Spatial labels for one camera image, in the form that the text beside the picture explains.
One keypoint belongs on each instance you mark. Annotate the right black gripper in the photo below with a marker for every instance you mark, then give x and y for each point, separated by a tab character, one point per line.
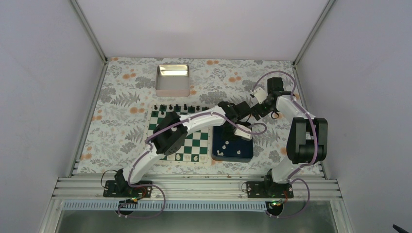
261	112

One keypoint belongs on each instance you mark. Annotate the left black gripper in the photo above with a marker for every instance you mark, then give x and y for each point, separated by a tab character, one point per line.
227	137

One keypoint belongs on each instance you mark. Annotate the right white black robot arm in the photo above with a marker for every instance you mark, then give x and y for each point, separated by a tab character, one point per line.
307	140

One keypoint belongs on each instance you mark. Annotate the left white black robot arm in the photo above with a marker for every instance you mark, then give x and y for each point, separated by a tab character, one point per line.
169	135

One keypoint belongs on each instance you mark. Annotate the green white chess board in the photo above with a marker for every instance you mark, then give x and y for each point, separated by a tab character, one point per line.
196	143

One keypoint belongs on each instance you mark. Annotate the dark blue plastic tray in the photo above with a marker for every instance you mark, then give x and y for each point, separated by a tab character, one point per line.
230	153

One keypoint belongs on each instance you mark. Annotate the pink metal tin box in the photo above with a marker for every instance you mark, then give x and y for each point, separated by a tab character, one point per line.
172	80

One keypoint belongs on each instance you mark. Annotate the floral patterned table mat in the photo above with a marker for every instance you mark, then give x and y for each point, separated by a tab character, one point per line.
118	127

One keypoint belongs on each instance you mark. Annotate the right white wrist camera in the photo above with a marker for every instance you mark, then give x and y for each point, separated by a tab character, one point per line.
259	94

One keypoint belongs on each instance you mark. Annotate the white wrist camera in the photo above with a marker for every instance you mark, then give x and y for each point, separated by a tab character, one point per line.
259	94
243	132

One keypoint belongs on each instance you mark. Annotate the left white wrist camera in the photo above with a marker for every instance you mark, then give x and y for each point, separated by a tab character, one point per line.
243	132

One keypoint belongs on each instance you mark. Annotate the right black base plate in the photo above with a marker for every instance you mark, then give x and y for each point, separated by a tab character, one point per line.
261	190

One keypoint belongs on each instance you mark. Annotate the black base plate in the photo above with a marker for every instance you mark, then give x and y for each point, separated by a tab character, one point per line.
112	190
261	190

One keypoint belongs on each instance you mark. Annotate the aluminium frame post right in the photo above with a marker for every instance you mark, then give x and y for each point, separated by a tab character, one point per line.
321	18

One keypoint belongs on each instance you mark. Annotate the aluminium frame post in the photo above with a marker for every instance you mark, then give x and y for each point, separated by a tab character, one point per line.
321	18
88	29

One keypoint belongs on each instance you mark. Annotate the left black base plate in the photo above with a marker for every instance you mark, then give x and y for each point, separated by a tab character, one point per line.
112	190

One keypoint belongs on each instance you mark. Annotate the aluminium front rail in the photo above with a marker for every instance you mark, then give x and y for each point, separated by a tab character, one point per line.
194	189

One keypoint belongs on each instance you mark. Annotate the aluminium frame post left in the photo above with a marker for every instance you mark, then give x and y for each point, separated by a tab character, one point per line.
88	29

